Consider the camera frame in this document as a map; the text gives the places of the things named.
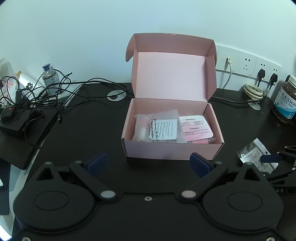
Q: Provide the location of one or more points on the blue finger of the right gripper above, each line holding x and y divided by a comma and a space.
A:
274, 158

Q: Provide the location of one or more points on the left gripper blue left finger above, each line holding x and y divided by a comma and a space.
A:
96, 164

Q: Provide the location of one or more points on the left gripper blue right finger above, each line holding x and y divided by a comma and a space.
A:
200, 165

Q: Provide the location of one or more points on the pink paper card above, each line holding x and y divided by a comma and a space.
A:
196, 129

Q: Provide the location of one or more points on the frosted bag with white tube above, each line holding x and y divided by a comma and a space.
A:
163, 127

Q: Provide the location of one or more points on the pink cardboard box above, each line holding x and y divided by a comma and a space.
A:
171, 72

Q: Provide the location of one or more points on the brown fish oil bottle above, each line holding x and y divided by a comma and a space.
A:
284, 105

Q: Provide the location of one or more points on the silver desk grommet right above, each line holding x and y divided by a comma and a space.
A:
254, 105

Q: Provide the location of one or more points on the silver desk grommet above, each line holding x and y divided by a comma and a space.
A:
254, 105
116, 95

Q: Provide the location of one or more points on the silver desk grommet left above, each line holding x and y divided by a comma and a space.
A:
116, 95

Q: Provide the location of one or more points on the black box on desk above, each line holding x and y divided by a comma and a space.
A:
22, 134

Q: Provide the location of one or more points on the small glass medicine bottle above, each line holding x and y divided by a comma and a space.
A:
51, 80

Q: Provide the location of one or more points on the black wall plug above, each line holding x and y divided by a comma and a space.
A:
272, 81
260, 75

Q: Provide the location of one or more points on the white wall socket panel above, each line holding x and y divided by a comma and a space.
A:
245, 64

